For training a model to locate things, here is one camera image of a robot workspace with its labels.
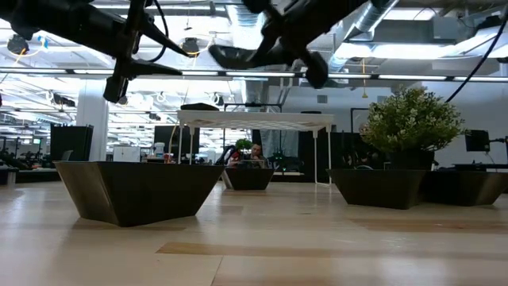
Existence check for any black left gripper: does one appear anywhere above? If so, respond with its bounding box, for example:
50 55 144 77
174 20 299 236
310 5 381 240
85 0 190 103

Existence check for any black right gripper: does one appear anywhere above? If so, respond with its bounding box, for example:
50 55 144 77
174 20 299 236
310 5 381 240
241 0 368 89

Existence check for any black square mini plate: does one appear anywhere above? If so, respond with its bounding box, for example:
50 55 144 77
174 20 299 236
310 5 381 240
325 168 429 211
53 160 226 228
420 169 508 207
223 166 275 191

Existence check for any small black monitor on arm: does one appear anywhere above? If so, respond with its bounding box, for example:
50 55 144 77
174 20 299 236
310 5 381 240
464 129 491 153

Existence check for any small plant in red pot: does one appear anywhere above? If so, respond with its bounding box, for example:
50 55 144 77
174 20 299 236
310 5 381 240
234 137 255 152

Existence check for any white cabinet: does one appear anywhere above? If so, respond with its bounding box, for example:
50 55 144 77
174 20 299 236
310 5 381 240
112 145 142 164

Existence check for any person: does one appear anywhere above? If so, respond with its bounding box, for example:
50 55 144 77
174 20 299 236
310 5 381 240
237 142 271 168

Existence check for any small robot with green light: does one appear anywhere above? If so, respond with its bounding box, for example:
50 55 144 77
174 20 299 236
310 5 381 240
272 149 305 175

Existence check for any black partition panel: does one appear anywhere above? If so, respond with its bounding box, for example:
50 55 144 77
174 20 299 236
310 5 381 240
49 124 94 162

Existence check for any black curtain partition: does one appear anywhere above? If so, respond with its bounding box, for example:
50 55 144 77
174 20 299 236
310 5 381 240
297 129 388 172

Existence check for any long ceiling light strip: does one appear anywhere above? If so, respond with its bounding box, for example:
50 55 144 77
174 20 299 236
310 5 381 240
0 68 508 83

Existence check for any green artificial potted plant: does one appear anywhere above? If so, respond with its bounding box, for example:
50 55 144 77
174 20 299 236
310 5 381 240
360 85 468 172

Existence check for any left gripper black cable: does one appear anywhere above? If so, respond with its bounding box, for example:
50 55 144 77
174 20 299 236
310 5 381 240
146 0 170 64

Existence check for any black hanging ceiling camera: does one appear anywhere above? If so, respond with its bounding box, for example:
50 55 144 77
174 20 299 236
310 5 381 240
181 37 201 60
6 33 31 56

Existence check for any silver ventilation duct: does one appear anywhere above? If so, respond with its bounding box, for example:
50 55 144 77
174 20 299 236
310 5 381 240
317 0 401 76
225 0 271 105

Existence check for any white wire rack shelf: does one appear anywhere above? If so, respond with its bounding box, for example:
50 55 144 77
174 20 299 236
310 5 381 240
176 110 337 187

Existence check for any yellow hanging cord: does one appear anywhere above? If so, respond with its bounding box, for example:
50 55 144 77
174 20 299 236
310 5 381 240
360 57 369 99

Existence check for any right arm black supply cable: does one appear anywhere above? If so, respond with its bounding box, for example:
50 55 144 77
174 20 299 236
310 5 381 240
444 15 508 103

